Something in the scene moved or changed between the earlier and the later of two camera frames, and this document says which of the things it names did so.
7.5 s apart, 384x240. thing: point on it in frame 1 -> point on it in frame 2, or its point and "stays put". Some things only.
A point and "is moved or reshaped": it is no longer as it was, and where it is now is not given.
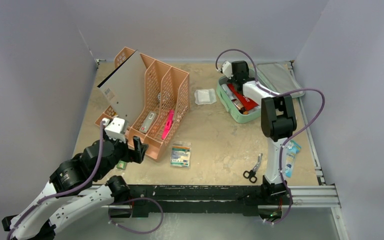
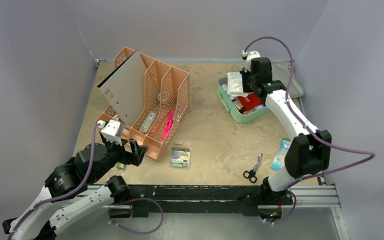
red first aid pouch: (248, 104) stays put
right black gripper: (240, 81) -> (245, 81)
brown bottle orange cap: (241, 108) stays put
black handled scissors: (251, 174) stays put
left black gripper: (136, 154) stays put
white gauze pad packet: (205, 96) is moved or reshaped
